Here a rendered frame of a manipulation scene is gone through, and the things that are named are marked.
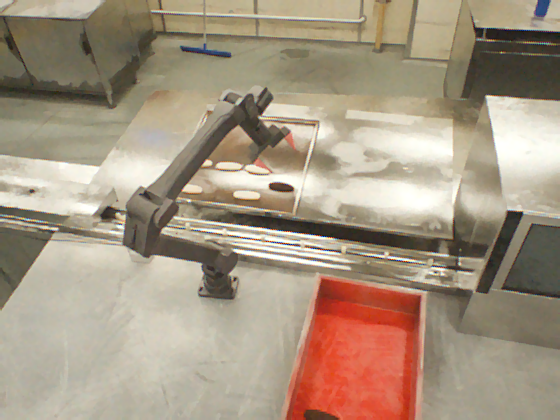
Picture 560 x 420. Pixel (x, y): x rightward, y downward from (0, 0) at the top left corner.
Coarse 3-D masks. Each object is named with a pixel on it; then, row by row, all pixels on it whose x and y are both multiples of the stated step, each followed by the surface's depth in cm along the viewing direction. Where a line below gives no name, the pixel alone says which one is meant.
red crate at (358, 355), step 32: (320, 320) 136; (352, 320) 136; (384, 320) 135; (320, 352) 128; (352, 352) 128; (384, 352) 128; (320, 384) 121; (352, 384) 121; (384, 384) 121; (352, 416) 115; (384, 416) 114
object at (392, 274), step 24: (0, 216) 172; (120, 240) 164; (216, 240) 157; (264, 264) 153; (288, 264) 150; (312, 264) 148; (336, 264) 147; (360, 264) 147; (384, 264) 146; (432, 288) 141; (456, 288) 139
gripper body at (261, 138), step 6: (258, 126) 126; (264, 126) 127; (270, 126) 133; (276, 126) 131; (252, 132) 126; (258, 132) 126; (264, 132) 127; (270, 132) 129; (276, 132) 129; (282, 132) 129; (252, 138) 128; (258, 138) 127; (264, 138) 128; (270, 138) 129; (252, 144) 133; (258, 144) 129; (264, 144) 129; (252, 150) 131; (258, 150) 129; (258, 156) 129
